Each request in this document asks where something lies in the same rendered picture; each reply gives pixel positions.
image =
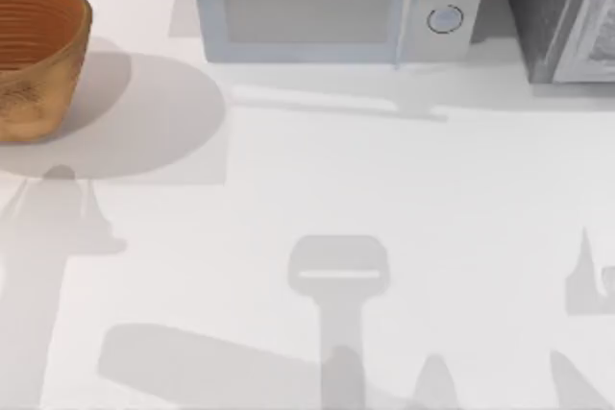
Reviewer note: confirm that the microwave oven door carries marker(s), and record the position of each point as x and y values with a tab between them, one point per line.
307	7

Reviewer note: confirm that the pale microwave oven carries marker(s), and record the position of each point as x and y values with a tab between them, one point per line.
447	47

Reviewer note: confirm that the round microwave knob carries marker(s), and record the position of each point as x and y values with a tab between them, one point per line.
445	19

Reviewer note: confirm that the brown wicker basket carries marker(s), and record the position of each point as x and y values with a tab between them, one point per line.
43	69

